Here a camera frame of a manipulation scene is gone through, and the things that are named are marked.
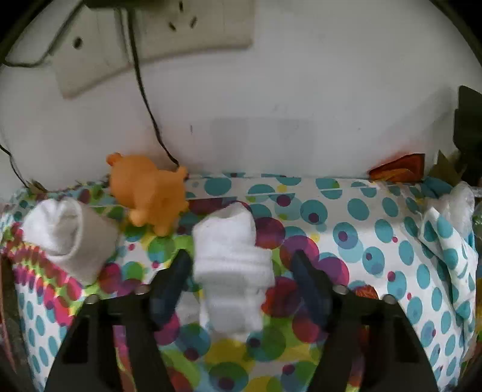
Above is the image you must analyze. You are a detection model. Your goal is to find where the thick black cable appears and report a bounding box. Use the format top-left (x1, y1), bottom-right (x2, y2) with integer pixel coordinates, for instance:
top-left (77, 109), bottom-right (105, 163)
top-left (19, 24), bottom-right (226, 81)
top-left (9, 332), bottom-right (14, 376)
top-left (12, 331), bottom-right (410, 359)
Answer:
top-left (0, 144), bottom-right (31, 188)

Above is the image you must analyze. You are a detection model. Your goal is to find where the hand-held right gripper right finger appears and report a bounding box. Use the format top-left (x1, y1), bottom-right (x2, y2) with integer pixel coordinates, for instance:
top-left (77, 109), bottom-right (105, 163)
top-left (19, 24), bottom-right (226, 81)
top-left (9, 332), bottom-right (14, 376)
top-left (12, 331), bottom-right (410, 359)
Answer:
top-left (290, 249), bottom-right (441, 392)

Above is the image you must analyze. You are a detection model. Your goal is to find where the white power outlet plate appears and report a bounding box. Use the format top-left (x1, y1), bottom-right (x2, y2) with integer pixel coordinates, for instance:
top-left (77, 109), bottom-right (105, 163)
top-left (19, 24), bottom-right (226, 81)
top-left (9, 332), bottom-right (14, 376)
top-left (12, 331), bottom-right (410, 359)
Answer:
top-left (126, 0), bottom-right (254, 63)

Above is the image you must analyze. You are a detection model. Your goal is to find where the white sock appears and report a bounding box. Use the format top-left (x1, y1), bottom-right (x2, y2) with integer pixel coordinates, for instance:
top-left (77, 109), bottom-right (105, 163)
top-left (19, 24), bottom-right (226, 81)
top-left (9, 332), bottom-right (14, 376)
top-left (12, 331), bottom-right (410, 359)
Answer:
top-left (23, 199), bottom-right (121, 285)
top-left (192, 205), bottom-right (275, 342)

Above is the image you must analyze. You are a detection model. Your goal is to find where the white wall socket plate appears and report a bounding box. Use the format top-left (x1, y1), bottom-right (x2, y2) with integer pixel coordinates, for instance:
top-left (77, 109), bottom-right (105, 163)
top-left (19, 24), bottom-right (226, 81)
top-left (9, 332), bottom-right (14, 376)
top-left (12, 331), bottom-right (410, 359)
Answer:
top-left (56, 15), bottom-right (142, 99)

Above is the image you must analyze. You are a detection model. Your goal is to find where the orange dried leaf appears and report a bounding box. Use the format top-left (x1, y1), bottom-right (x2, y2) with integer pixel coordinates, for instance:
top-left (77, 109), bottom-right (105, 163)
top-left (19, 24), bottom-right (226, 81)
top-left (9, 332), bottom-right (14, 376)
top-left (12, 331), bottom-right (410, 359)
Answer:
top-left (368, 153), bottom-right (426, 183)

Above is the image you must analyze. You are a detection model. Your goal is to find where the polka dot cloth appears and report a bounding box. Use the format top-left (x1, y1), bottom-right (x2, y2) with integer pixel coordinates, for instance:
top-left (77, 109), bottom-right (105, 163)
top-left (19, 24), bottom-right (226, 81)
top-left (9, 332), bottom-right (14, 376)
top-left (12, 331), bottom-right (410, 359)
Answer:
top-left (0, 171), bottom-right (482, 392)

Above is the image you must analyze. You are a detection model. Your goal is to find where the white plastic bag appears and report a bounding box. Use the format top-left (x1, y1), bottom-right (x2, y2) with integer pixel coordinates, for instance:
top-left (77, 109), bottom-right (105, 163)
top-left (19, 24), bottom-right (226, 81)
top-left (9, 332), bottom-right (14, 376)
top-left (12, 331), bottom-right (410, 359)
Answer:
top-left (425, 181), bottom-right (477, 227)

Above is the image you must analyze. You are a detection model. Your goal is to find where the orange toy animal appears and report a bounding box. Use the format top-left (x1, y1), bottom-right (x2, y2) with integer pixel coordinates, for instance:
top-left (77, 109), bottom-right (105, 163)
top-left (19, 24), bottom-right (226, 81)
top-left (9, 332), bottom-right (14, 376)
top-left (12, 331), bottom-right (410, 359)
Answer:
top-left (105, 153), bottom-right (189, 237)

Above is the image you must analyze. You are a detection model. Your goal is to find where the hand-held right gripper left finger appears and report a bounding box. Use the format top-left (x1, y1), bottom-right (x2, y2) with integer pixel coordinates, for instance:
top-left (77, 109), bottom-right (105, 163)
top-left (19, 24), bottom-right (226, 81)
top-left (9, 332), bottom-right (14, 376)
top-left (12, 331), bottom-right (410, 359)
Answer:
top-left (43, 249), bottom-right (194, 392)

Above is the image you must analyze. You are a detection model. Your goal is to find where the thin black cable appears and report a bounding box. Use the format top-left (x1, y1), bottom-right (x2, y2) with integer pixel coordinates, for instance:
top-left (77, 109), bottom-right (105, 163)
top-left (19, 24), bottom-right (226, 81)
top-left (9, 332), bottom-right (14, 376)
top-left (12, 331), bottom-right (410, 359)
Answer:
top-left (126, 8), bottom-right (180, 166)

